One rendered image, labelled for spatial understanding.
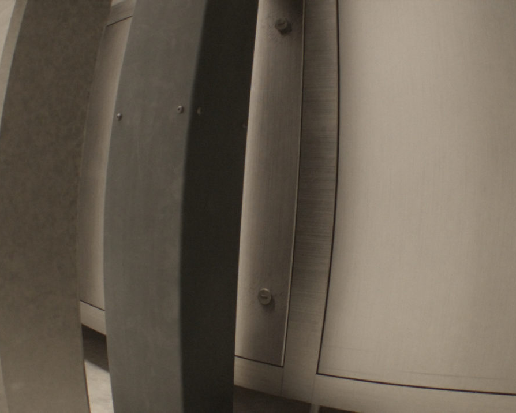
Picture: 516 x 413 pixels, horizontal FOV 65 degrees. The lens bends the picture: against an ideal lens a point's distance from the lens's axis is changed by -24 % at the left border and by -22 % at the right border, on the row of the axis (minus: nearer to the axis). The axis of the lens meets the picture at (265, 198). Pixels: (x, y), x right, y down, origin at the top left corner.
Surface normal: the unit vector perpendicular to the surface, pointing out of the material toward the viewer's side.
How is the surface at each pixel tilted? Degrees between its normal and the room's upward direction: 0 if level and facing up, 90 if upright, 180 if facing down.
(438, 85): 90
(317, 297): 90
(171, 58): 90
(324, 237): 90
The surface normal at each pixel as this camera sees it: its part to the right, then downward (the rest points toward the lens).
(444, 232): -0.54, -0.05
